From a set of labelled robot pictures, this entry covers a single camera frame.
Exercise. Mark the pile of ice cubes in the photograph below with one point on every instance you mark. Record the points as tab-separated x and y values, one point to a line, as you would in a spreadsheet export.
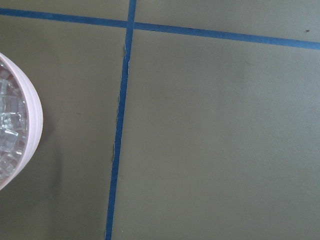
13	123

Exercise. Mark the pink bowl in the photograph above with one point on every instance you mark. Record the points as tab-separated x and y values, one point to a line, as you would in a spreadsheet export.
34	116

